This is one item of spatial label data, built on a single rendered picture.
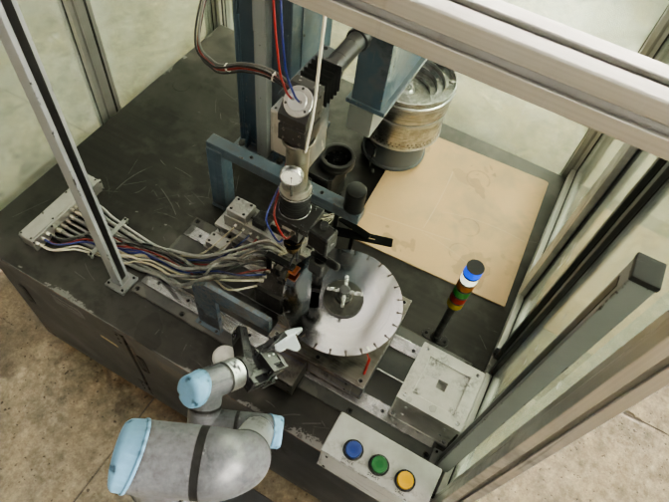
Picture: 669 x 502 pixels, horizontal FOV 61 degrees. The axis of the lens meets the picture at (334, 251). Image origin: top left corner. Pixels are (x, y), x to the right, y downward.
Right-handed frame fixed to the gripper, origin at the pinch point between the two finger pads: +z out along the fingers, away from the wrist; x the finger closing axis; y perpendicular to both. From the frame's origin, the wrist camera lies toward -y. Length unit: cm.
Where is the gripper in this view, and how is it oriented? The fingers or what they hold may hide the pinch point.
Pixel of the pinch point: (288, 344)
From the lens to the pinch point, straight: 154.4
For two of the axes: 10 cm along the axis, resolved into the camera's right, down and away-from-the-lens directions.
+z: 6.0, -1.2, 7.9
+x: 5.1, -7.1, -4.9
